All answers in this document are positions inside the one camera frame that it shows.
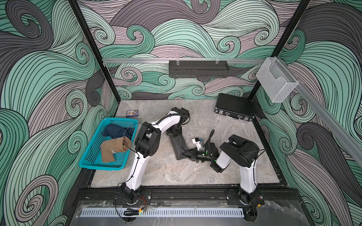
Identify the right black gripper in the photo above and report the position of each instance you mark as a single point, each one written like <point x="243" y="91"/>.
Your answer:
<point x="194" y="154"/>

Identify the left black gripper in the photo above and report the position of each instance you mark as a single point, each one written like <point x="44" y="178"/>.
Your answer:
<point x="168" y="133"/>

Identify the grey dotted skirt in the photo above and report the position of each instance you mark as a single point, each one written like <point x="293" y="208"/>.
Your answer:
<point x="179" y="146"/>

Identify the tan brown skirt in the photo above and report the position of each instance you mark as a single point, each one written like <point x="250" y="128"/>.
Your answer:
<point x="116" y="145"/>

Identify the blue denim skirt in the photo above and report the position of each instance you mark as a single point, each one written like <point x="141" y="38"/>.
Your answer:
<point x="116" y="131"/>

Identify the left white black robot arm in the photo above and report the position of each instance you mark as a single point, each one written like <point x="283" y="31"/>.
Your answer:
<point x="147" y="143"/>

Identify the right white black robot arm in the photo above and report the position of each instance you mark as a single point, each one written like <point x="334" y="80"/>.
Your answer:
<point x="243" y="152"/>

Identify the small playing card box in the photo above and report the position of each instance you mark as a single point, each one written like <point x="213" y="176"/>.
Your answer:
<point x="132" y="113"/>

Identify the black hard case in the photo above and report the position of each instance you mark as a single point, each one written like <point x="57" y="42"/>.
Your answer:
<point x="235" y="107"/>

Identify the teal plastic basket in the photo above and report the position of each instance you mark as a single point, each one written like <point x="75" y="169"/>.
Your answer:
<point x="92" y="158"/>

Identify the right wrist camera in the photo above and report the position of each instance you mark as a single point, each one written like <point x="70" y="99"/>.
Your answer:
<point x="199" y="143"/>

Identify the black perforated wall shelf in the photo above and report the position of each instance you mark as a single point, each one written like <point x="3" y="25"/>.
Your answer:
<point x="198" y="69"/>

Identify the aluminium back rail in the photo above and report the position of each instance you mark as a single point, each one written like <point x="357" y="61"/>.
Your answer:
<point x="133" y="60"/>

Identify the aluminium rail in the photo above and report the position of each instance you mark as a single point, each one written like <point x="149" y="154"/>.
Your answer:
<point x="133" y="60"/>
<point x="337" y="102"/>

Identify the white slotted cable duct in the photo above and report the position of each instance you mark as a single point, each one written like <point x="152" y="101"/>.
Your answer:
<point x="165" y="212"/>

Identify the clear plastic wall bin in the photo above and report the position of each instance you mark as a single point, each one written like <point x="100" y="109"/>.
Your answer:
<point x="276" y="79"/>

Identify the aluminium right rail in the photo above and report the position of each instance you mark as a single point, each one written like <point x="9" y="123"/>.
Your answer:
<point x="337" y="102"/>

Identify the black left corner post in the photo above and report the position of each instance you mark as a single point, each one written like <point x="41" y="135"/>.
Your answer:
<point x="83" y="24"/>

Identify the black corner post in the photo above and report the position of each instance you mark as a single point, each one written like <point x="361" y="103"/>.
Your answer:
<point x="291" y="32"/>
<point x="83" y="24"/>

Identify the black right corner post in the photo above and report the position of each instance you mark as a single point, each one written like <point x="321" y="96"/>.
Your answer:
<point x="291" y="32"/>

